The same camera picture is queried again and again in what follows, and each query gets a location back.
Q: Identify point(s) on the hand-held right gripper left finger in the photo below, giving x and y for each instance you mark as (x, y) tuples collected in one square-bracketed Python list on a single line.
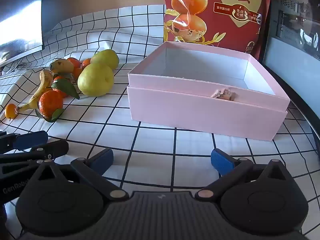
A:
[(102, 160)]

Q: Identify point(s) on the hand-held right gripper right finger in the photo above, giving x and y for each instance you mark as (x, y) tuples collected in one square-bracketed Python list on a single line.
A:
[(221, 162)]

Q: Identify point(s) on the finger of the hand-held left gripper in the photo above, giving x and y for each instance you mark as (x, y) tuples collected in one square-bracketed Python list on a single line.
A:
[(53, 149), (30, 139)]

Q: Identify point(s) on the small yellow kumquat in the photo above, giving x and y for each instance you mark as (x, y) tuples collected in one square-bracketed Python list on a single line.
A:
[(10, 110)]

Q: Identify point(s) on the large leafy orange mandarin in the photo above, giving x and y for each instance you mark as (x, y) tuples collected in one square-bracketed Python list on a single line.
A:
[(50, 103)]

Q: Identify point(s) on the long yellow banana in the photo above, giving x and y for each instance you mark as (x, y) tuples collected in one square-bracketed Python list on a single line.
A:
[(41, 87)]

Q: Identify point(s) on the pink cardboard box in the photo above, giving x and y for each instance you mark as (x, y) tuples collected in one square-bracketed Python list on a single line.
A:
[(190, 112)]

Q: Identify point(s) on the small orange mandarin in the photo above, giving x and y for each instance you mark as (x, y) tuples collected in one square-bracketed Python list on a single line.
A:
[(77, 73), (74, 62), (86, 63)]

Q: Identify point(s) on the brown-spotted mango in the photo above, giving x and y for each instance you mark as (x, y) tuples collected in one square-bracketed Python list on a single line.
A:
[(62, 65)]

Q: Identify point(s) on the large yellow-green pear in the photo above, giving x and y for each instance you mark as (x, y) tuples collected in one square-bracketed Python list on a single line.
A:
[(95, 80)]

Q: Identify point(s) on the white checked tablecloth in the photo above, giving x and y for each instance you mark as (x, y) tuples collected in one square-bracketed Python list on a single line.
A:
[(150, 140)]

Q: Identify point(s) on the dark glass panel case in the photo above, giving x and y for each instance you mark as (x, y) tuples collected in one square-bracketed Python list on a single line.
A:
[(292, 62)]

